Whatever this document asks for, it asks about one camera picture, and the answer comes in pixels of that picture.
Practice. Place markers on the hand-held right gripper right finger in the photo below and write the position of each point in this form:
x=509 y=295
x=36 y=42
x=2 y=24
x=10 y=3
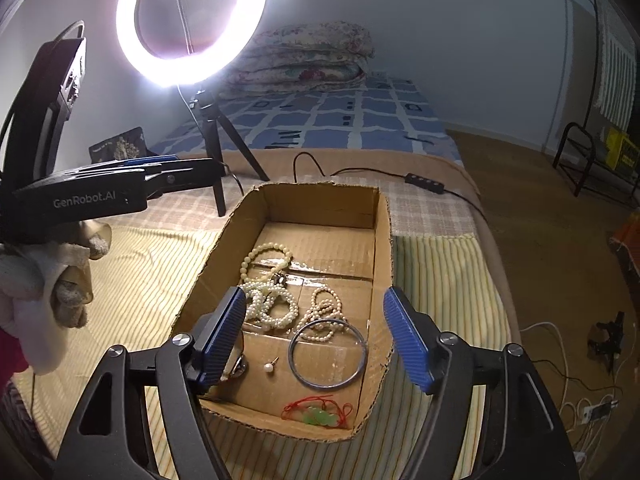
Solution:
x=407 y=335

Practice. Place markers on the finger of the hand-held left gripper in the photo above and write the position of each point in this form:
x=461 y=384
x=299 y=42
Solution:
x=185 y=175
x=150 y=160

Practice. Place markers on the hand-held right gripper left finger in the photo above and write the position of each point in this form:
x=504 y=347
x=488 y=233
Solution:
x=227 y=330

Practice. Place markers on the pearl stud earring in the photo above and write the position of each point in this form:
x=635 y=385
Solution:
x=269 y=369

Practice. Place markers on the clear glass bangle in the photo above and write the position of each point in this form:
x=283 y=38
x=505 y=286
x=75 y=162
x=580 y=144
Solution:
x=290 y=357

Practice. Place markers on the thin pearl strand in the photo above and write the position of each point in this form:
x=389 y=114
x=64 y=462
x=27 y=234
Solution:
x=327 y=334

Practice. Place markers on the cardboard box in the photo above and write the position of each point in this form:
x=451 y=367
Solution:
x=320 y=210

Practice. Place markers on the person's left hand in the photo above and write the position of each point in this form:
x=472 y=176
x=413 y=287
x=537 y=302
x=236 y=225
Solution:
x=30 y=280

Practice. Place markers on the black printed snack bag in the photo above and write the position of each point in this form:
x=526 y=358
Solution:
x=120 y=147

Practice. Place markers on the black tripod stand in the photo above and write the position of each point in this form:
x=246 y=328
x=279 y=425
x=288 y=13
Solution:
x=215 y=160

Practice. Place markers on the yellow striped cloth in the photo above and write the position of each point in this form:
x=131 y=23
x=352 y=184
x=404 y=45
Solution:
x=440 y=270

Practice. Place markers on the beige checkered cloth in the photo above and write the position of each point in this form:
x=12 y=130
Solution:
x=425 y=210

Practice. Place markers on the folded floral quilt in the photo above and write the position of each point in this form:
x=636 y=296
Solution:
x=300 y=60

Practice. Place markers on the blue patterned bedsheet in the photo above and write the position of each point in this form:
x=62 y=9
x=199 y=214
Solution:
x=340 y=120

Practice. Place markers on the black gadget on floor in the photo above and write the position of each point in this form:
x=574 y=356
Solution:
x=607 y=340

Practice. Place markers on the yellow box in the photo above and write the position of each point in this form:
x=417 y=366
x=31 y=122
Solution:
x=625 y=152

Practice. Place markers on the black clothes rack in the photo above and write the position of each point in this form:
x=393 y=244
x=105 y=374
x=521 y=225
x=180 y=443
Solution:
x=596 y=60

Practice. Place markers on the striped hanging towel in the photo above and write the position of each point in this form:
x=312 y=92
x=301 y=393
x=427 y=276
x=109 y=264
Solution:
x=617 y=75

